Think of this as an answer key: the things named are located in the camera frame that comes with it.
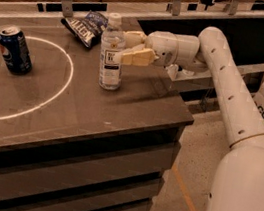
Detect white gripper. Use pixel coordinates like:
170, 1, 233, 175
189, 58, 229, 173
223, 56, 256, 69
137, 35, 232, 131
114, 30, 200, 68

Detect clear plastic water bottle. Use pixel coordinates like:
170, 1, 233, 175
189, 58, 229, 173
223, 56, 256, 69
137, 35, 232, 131
98, 13, 126, 91

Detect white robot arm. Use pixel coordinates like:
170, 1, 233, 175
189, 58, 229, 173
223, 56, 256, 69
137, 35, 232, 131
115, 26, 264, 211

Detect dark blue chip bag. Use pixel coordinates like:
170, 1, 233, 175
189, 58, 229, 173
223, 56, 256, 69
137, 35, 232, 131
61, 11, 108, 49

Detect blue Pepsi soda can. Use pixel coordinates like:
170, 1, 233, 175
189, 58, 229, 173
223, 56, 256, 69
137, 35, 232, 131
0, 25, 32, 75

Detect grey drawer cabinet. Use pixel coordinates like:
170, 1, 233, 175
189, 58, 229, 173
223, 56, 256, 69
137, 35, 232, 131
0, 123, 182, 211

